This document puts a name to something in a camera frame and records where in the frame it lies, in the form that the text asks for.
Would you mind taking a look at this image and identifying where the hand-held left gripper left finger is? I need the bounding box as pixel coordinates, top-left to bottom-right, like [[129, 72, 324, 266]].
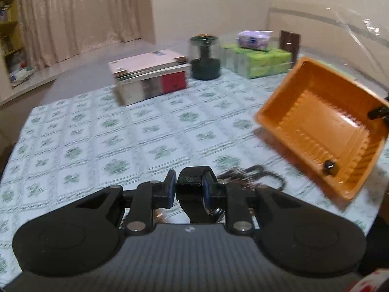
[[74, 169, 177, 237]]

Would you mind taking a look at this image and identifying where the clear plastic sheet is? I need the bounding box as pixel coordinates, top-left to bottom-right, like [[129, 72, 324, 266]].
[[267, 6, 389, 76]]

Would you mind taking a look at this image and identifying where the red white printed object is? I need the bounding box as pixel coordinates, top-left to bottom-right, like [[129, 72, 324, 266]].
[[353, 268, 389, 292]]

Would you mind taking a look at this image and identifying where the white box with red panel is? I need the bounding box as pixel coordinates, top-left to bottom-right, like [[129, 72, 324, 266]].
[[114, 67, 188, 107]]

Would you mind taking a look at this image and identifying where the black wrist watch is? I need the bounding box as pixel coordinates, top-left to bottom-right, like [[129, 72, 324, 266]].
[[176, 166, 224, 224]]

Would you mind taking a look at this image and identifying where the dark green glass jar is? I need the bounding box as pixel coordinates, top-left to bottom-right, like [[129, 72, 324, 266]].
[[189, 34, 222, 81]]

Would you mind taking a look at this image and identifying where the stack of books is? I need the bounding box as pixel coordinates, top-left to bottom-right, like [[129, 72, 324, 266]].
[[107, 49, 191, 81]]

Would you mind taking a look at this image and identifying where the bright green tissue pack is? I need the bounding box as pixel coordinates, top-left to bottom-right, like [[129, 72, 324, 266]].
[[237, 48, 293, 80]]

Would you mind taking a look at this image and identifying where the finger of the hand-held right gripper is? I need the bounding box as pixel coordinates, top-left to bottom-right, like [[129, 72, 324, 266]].
[[368, 105, 389, 121]]

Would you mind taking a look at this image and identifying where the pile of bead bracelets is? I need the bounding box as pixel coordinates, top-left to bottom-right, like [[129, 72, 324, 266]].
[[217, 164, 288, 191]]

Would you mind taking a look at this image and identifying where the orange plastic tray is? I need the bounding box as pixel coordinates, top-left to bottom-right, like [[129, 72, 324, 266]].
[[255, 56, 389, 202]]

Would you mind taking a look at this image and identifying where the pale green tissue pack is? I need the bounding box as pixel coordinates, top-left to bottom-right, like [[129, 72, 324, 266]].
[[221, 43, 248, 70]]

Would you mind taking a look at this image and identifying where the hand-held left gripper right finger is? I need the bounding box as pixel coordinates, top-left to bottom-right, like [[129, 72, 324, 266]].
[[202, 168, 304, 236]]

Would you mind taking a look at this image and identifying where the purple tissue pack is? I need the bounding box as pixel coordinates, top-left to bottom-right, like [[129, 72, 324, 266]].
[[236, 30, 274, 52]]

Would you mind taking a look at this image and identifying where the green floral tablecloth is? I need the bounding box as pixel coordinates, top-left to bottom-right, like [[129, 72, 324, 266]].
[[0, 33, 385, 280]]

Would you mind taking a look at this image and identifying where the beige curtain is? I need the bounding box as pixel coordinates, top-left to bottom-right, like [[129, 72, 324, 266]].
[[17, 0, 152, 71]]

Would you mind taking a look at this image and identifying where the brown cylindrical container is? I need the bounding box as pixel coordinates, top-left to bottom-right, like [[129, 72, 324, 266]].
[[280, 30, 301, 63]]

